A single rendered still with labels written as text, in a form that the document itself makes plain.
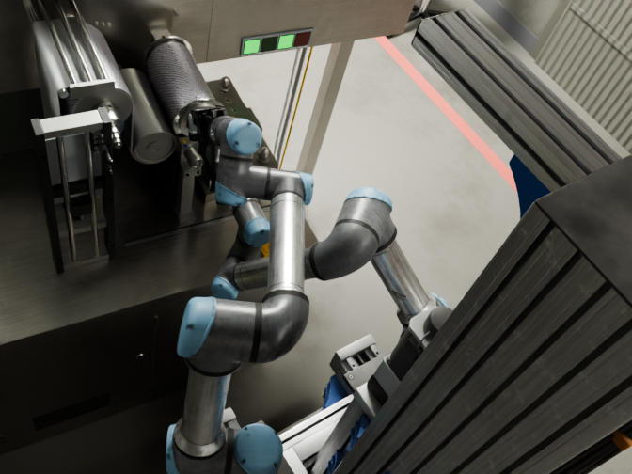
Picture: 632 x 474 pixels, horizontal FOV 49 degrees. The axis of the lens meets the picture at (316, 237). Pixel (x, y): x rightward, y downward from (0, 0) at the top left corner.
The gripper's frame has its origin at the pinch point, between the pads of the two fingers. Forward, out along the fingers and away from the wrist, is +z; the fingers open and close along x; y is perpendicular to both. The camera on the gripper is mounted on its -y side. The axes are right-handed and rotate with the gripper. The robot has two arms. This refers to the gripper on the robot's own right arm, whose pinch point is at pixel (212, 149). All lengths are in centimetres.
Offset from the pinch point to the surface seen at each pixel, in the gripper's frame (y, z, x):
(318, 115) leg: -49, 47, -71
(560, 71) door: -101, 89, -280
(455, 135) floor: -109, 64, -184
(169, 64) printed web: 21.8, 13.7, 8.8
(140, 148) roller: 9.3, -2.4, 21.9
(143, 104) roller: 14.6, 7.7, 17.9
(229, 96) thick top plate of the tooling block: -5.9, 25.2, -16.4
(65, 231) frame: -3.0, -14.3, 45.4
